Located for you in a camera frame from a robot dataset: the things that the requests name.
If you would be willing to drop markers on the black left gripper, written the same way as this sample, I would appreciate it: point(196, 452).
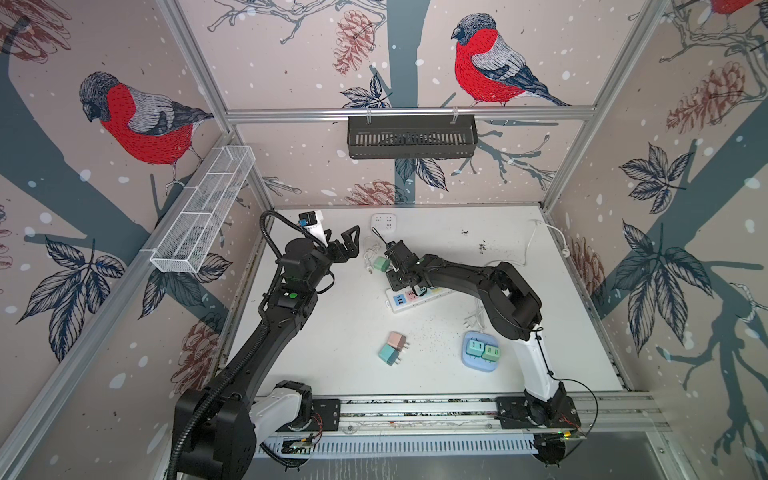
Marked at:
point(341, 256)

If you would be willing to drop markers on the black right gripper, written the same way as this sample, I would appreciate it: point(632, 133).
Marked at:
point(393, 278)

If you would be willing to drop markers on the white long power strip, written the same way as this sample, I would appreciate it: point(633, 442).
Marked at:
point(404, 299)

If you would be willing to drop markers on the teal plug adapter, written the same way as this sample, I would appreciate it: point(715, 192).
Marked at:
point(475, 348)

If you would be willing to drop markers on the blue rounded power strip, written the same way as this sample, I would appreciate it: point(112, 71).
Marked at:
point(477, 363)

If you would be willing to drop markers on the light green plug adapter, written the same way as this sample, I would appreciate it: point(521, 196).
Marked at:
point(491, 353)

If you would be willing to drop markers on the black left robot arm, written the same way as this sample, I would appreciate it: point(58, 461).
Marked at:
point(218, 429)

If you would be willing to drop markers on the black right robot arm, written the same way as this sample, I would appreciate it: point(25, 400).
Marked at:
point(513, 310)

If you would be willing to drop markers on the dark green plug adapter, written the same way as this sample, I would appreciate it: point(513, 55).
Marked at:
point(381, 264)

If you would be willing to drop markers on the pink plug adapter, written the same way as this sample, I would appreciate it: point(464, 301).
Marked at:
point(397, 341)

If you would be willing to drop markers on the white square power strip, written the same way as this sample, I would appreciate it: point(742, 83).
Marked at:
point(384, 223)

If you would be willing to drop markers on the teal green front adapter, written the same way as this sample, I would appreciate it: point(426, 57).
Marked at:
point(389, 355)

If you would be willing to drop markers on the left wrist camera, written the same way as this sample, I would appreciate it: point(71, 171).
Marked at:
point(311, 221)

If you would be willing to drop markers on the black hanging wire basket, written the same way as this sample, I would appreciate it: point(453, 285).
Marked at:
point(412, 137)

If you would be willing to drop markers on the white mesh wall shelf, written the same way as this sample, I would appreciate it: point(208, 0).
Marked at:
point(191, 236)

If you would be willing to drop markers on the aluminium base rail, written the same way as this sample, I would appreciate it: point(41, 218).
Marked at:
point(459, 424)

